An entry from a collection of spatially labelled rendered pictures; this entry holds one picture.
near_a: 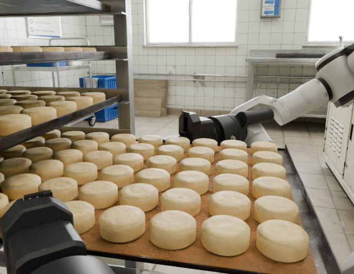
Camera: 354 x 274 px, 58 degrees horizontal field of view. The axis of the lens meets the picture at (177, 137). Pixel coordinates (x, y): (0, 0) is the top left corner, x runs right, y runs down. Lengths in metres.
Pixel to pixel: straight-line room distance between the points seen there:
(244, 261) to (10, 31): 4.16
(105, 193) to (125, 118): 0.33
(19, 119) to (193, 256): 0.27
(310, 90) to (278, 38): 3.92
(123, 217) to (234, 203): 0.13
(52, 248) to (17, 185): 0.23
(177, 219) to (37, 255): 0.15
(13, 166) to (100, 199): 0.19
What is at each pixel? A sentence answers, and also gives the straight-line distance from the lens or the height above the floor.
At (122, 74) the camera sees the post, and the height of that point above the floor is 0.92.
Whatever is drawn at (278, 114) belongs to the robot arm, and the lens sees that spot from 0.84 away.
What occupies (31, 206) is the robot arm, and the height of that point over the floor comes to 0.84.
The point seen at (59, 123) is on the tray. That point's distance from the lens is 0.49.
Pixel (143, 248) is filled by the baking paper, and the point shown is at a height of 0.77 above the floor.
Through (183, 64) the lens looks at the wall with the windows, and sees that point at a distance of 4.96.
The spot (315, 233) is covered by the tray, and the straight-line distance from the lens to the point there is 0.40.
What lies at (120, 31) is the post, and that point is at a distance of 0.72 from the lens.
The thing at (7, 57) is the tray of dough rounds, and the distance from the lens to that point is 0.43.
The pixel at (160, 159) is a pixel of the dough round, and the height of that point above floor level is 0.79.
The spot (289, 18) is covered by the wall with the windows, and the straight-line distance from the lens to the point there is 4.79.
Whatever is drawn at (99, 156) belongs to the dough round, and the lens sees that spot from 0.56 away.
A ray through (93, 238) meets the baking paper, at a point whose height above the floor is 0.77.
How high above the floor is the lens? 0.97
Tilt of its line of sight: 15 degrees down
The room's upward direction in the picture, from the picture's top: straight up
